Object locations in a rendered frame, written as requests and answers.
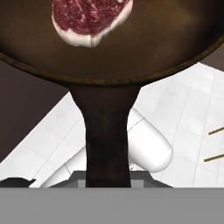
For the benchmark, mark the raw red steak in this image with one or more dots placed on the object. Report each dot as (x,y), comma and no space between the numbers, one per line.
(87,17)

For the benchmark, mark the thin brass rod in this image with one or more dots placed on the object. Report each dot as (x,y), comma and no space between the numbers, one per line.
(216,131)
(214,158)

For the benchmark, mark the white rounded cylinder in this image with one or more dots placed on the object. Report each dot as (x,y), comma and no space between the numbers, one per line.
(151,145)

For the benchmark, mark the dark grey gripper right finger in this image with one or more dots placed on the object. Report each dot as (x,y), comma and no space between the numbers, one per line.
(140,176)

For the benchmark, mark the black flat object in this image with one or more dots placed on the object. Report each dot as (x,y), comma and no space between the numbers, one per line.
(14,182)

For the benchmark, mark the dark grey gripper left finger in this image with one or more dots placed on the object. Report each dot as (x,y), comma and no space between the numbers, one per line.
(76,177)

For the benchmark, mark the dark brown frying pan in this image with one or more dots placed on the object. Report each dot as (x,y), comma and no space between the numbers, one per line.
(110,64)

